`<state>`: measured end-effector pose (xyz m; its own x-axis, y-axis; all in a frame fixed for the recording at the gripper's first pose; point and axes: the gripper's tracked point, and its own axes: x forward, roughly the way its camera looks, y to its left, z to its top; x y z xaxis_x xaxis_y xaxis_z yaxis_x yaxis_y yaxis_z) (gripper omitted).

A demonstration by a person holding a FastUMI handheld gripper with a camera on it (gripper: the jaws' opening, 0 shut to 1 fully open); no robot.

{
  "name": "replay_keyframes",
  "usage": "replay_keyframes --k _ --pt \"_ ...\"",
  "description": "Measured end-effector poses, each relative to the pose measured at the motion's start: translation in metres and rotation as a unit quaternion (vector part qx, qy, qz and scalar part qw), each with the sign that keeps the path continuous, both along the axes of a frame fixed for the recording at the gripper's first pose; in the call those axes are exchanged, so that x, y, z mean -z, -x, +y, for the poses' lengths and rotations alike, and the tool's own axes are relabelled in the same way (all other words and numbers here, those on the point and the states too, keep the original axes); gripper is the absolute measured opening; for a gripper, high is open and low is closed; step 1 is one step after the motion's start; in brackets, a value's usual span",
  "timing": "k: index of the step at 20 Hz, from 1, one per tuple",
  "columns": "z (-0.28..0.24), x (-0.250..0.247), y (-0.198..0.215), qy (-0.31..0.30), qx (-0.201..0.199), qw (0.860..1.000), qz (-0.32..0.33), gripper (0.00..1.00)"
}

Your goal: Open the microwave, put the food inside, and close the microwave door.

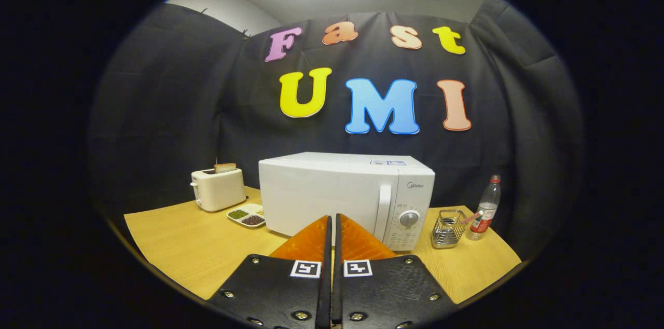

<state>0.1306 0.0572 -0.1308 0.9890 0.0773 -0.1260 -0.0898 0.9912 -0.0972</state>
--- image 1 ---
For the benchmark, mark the bread slice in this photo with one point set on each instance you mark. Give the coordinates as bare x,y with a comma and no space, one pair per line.
225,167

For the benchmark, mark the white toaster oven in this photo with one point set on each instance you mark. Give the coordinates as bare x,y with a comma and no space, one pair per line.
321,194

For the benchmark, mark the clear water bottle red label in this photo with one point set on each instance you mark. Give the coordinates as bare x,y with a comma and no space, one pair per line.
487,204

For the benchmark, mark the white divided bean dish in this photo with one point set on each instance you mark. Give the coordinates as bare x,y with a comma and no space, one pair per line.
246,215

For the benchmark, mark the cream bread toaster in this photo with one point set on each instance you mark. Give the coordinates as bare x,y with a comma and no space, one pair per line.
220,191

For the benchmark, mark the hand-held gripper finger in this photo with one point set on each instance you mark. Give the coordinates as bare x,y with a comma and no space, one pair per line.
337,292
326,292

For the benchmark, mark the red checkered straw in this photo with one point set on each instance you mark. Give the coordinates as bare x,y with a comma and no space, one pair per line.
469,218

